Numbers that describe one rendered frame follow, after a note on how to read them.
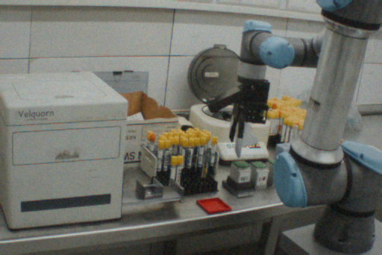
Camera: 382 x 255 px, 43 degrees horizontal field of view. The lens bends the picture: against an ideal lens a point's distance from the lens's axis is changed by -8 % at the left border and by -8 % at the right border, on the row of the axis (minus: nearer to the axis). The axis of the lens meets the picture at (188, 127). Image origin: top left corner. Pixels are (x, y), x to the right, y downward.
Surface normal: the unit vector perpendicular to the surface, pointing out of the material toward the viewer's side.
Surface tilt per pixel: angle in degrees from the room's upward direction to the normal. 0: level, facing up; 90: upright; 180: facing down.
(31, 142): 90
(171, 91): 90
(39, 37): 90
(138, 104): 89
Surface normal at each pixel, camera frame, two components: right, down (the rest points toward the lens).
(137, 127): 0.43, 0.40
